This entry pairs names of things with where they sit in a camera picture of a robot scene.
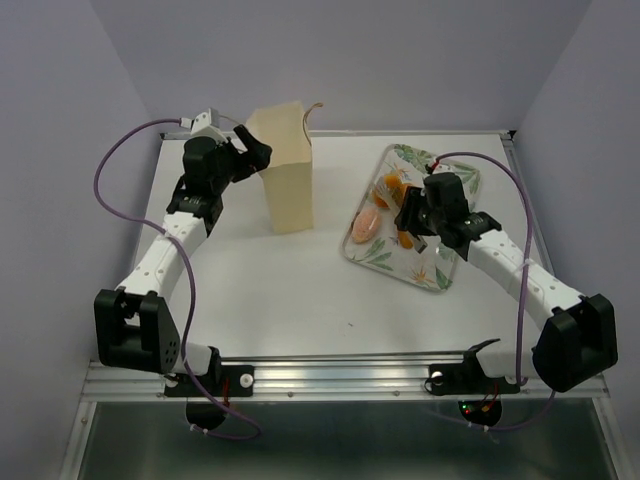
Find brown paper bag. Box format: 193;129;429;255
245;101;323;234

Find long fake baguette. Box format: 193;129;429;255
396;230;414;249

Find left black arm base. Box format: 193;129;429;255
164;347;255;432

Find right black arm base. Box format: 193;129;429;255
423;339;520;429

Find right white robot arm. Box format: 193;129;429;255
395;173;618;392

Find pink fake bread loaf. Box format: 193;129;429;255
351;207;381;244

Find metal kitchen tongs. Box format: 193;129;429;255
375;182;430;254

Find aluminium front rail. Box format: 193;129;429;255
82;353;612;401

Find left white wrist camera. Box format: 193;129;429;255
180;108;227;143

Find floral leaf pattern tray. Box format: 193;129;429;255
339;143;482;297

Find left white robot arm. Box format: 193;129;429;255
94;119;272;394

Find orange fake croissant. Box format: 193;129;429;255
372;173;409;209

